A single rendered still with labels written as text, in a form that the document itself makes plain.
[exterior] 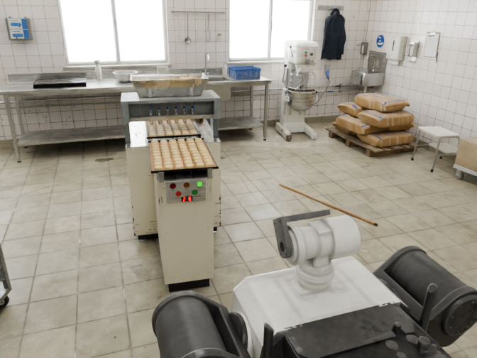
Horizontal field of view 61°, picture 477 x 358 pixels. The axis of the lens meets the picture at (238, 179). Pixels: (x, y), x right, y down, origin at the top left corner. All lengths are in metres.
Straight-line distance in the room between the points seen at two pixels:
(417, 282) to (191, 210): 1.93
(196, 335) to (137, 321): 2.13
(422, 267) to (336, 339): 0.26
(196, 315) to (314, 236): 0.21
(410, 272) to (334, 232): 0.21
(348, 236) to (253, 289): 0.18
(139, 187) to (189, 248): 0.77
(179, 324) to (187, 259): 2.12
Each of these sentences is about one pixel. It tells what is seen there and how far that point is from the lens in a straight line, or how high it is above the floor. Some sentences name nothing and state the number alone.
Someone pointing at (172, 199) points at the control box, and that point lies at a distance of 2.47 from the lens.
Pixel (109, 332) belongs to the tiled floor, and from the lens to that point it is 2.69.
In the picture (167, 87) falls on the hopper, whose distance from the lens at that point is 3.06.
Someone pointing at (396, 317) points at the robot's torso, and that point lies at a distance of 0.68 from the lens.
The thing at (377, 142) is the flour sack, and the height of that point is 0.20.
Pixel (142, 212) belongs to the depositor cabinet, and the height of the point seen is 0.29.
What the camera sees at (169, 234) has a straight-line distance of 2.62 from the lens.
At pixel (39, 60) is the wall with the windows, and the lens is 6.12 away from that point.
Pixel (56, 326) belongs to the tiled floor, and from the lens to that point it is 2.83.
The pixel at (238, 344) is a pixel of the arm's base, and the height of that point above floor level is 1.34.
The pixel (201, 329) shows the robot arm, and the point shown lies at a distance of 0.61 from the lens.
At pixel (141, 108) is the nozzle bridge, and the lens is 3.11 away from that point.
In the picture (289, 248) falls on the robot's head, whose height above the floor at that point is 1.45.
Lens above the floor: 1.79
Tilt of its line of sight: 23 degrees down
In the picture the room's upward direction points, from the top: 1 degrees clockwise
